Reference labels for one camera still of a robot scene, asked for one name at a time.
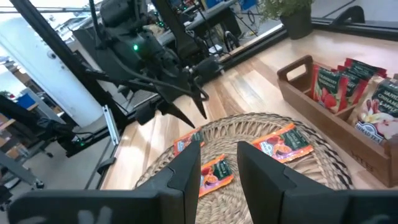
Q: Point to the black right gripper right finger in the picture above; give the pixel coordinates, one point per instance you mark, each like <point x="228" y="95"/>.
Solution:
<point x="280" y="202"/>

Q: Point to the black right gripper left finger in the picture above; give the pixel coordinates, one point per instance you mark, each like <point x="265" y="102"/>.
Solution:
<point x="161" y="205"/>

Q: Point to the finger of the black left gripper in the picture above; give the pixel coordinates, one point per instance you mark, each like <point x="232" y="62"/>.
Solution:
<point x="161" y="108"/>
<point x="206" y="68"/>

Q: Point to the orange peach tea packet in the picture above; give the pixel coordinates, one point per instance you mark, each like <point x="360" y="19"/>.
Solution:
<point x="183" y="143"/>
<point x="216" y="175"/>
<point x="283" y="143"/>

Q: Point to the beige apple tea packet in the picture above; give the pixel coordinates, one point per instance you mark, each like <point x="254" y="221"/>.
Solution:
<point x="376" y="121"/>

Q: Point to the black background robot arm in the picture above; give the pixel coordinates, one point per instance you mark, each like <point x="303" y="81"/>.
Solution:
<point x="53" y="127"/>

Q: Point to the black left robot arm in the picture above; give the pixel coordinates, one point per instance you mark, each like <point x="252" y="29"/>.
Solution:
<point x="121" y="18"/>

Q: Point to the round woven straw placemat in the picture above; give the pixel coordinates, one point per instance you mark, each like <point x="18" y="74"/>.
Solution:
<point x="217" y="130"/>

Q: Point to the wooden compartment tray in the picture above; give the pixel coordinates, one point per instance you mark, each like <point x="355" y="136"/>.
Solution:
<point x="357" y="149"/>

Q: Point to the potted white-flowered plant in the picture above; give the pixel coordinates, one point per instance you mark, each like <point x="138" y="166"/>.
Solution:
<point x="297" y="26"/>

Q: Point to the silver aluminium bracket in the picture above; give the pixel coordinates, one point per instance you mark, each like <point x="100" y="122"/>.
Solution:
<point x="111" y="126"/>

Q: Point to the black arch bracket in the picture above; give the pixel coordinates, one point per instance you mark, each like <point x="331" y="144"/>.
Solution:
<point x="356" y="9"/>

